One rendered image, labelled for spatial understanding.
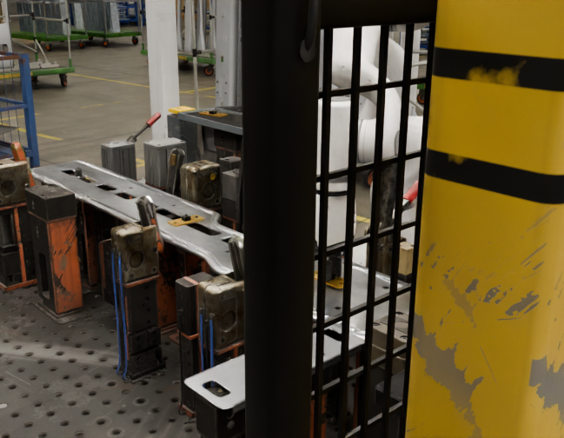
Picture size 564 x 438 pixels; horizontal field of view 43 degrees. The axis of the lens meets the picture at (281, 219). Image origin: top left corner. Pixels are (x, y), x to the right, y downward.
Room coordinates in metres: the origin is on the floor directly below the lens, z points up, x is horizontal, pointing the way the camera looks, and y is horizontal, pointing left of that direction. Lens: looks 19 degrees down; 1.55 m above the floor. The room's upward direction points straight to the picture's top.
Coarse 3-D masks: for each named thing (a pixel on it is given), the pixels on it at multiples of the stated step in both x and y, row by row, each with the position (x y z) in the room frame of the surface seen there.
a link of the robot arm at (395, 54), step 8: (392, 40) 1.70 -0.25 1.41; (376, 48) 1.66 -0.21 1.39; (392, 48) 1.67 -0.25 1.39; (400, 48) 1.69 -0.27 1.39; (376, 56) 1.65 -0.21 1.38; (392, 56) 1.66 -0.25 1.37; (400, 56) 1.67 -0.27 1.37; (376, 64) 1.65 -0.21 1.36; (392, 64) 1.66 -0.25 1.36; (400, 64) 1.67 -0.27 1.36; (392, 72) 1.66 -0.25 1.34; (400, 72) 1.67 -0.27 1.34; (392, 80) 1.67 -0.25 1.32; (400, 88) 1.69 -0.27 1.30; (400, 96) 1.71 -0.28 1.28; (368, 104) 1.74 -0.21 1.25; (368, 112) 1.75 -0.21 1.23
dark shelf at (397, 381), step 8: (392, 376) 0.86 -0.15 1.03; (400, 376) 0.86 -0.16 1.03; (392, 384) 0.84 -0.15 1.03; (400, 384) 0.84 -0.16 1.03; (376, 392) 0.84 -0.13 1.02; (392, 392) 0.83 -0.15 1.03; (400, 392) 0.83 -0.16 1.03; (376, 400) 0.84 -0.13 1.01; (392, 400) 0.82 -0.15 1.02; (400, 400) 0.81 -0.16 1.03; (400, 416) 0.81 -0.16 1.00
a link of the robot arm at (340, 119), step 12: (336, 96) 1.27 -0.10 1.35; (336, 108) 1.21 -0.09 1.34; (348, 108) 1.22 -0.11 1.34; (336, 120) 1.21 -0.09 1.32; (348, 120) 1.22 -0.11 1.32; (360, 120) 1.23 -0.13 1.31; (336, 132) 1.21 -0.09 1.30; (348, 132) 1.21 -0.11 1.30; (336, 144) 1.21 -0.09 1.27; (336, 156) 1.21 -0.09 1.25; (336, 168) 1.21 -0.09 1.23
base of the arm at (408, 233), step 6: (408, 210) 1.79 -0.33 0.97; (414, 210) 1.81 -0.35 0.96; (402, 216) 1.78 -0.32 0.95; (408, 216) 1.79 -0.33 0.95; (414, 216) 1.81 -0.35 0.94; (408, 228) 1.79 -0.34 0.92; (414, 228) 1.82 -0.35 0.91; (402, 234) 1.78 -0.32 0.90; (408, 234) 1.79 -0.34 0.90; (414, 234) 1.82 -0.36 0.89; (408, 240) 1.80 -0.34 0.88; (414, 240) 1.83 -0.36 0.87; (360, 258) 1.88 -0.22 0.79; (360, 264) 1.84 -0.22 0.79
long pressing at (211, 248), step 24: (48, 168) 2.07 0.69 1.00; (72, 168) 2.07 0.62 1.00; (96, 168) 2.07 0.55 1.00; (96, 192) 1.82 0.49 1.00; (120, 192) 1.83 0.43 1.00; (144, 192) 1.83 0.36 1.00; (120, 216) 1.64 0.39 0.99; (216, 216) 1.62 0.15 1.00; (168, 240) 1.49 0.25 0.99; (192, 240) 1.47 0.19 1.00; (216, 240) 1.47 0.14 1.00; (216, 264) 1.34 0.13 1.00; (360, 288) 1.22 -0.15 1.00; (336, 312) 1.12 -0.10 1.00; (384, 312) 1.12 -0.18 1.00; (408, 312) 1.12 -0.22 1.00; (360, 336) 1.04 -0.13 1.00
